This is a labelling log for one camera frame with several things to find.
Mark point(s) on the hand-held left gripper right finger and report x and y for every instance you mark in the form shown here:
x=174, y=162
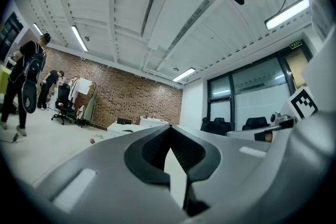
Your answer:
x=236, y=178

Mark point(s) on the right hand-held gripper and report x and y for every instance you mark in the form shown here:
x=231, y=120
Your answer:
x=302, y=105

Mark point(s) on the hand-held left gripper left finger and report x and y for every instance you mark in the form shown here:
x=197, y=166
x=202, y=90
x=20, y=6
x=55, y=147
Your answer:
x=110, y=165

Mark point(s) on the black office chair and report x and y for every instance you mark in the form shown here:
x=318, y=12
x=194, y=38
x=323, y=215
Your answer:
x=256, y=123
x=63, y=99
x=218, y=126

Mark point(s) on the green plastic bag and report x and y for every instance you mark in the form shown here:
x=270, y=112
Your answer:
x=99, y=136

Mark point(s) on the black rectangular box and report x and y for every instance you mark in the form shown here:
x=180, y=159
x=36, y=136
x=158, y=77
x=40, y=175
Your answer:
x=124, y=121

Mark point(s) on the black framed glass partition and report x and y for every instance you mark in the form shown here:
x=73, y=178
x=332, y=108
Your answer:
x=257, y=86

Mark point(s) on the white backpack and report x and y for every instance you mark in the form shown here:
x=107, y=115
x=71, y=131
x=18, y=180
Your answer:
x=80, y=112

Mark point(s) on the green garment bag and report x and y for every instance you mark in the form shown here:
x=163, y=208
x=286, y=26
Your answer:
x=90, y=108

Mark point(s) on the black clothes rack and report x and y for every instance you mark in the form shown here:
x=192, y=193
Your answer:
x=78, y=112

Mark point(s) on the white cabinet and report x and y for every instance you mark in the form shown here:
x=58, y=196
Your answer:
x=153, y=121

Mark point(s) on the light wooden door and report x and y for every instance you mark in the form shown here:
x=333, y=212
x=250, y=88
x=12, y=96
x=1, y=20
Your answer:
x=295, y=65

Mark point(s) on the green exit sign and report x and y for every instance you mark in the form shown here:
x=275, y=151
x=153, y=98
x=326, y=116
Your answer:
x=296, y=43

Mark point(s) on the long ceiling light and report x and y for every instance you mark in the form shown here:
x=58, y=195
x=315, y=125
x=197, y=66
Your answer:
x=38, y=29
x=79, y=38
x=287, y=13
x=183, y=74

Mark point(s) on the black oval pad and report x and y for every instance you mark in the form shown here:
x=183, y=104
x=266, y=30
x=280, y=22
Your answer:
x=29, y=97

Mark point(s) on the round ceiling detector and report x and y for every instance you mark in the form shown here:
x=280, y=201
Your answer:
x=176, y=68
x=86, y=38

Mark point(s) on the ceiling air vent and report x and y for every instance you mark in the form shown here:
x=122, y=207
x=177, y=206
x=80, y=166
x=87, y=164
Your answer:
x=153, y=4

